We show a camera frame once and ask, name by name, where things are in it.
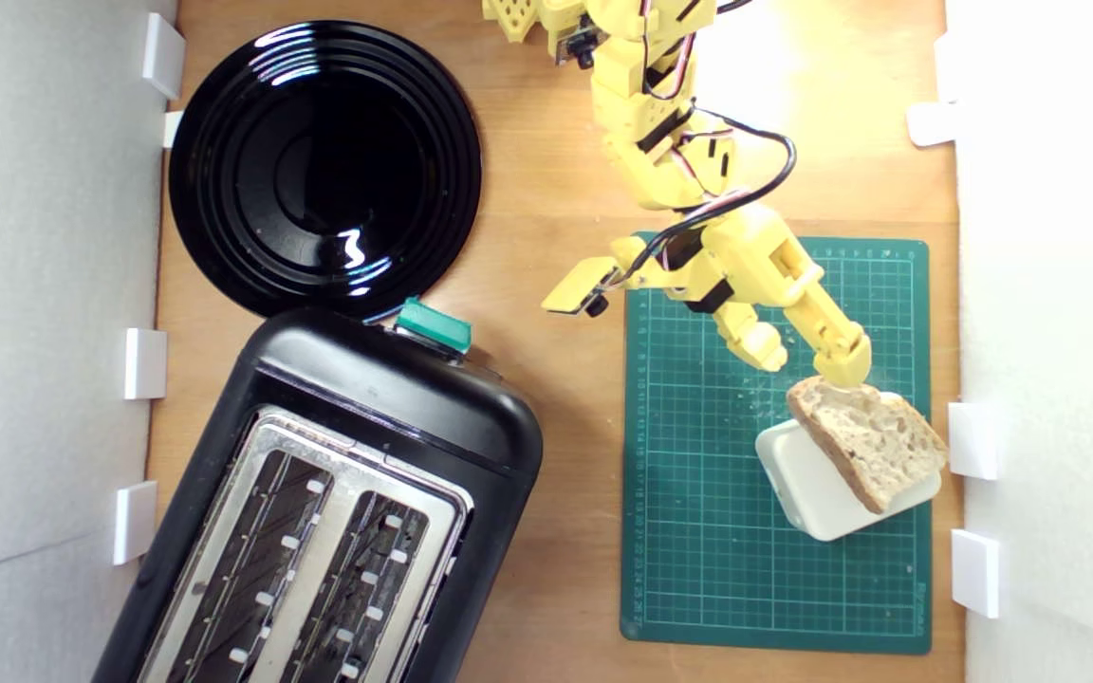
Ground brown bread slice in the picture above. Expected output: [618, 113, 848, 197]
[786, 375, 949, 515]

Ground green toaster lever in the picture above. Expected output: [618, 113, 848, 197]
[393, 296, 474, 357]

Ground black two-slot toaster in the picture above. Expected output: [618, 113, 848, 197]
[91, 305, 545, 683]

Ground white rounded block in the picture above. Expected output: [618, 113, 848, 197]
[755, 391, 943, 544]

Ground green cutting mat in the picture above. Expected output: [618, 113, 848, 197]
[620, 231, 934, 655]

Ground black round plate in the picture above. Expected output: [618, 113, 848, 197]
[168, 20, 483, 320]

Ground yellow wrist camera box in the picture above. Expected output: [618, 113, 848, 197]
[541, 254, 625, 319]

